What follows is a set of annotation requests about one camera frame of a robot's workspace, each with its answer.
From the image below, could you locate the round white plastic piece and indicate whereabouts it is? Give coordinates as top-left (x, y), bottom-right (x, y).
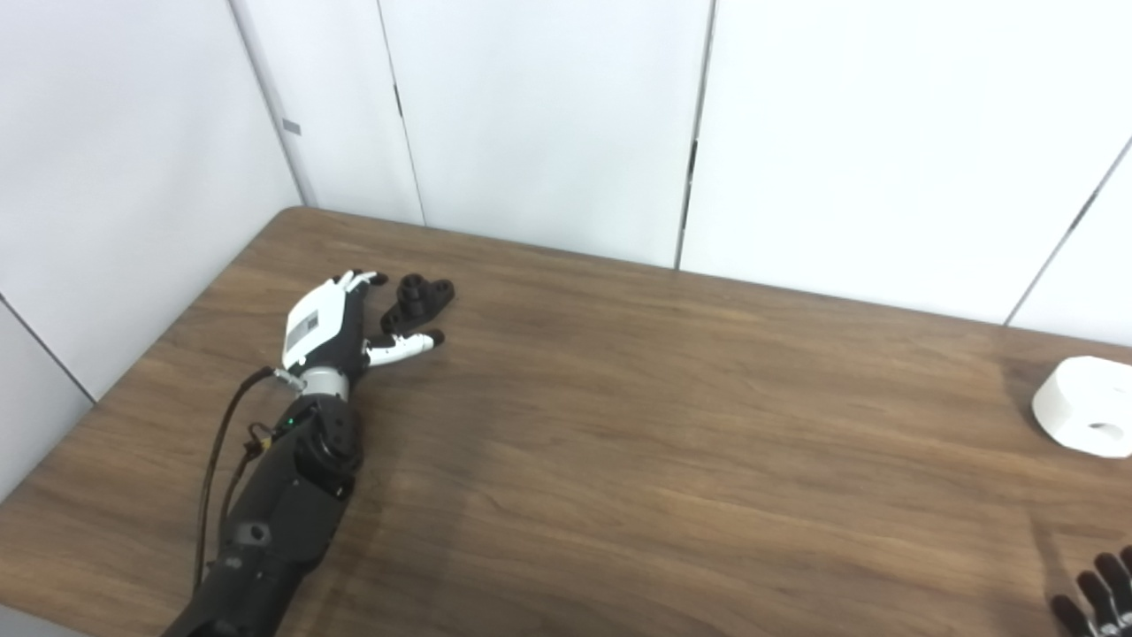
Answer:
top-left (1031, 356), bottom-right (1132, 459)

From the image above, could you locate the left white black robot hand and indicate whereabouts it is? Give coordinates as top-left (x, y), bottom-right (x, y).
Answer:
top-left (281, 270), bottom-right (445, 377)

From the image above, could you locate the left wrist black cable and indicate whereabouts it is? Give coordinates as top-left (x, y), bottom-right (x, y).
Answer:
top-left (192, 367), bottom-right (298, 595)

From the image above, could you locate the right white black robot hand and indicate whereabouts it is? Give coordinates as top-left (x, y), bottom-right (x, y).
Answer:
top-left (1050, 546), bottom-right (1132, 637)

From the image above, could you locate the black plastic holder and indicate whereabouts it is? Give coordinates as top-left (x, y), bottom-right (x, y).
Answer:
top-left (380, 273), bottom-right (456, 336)

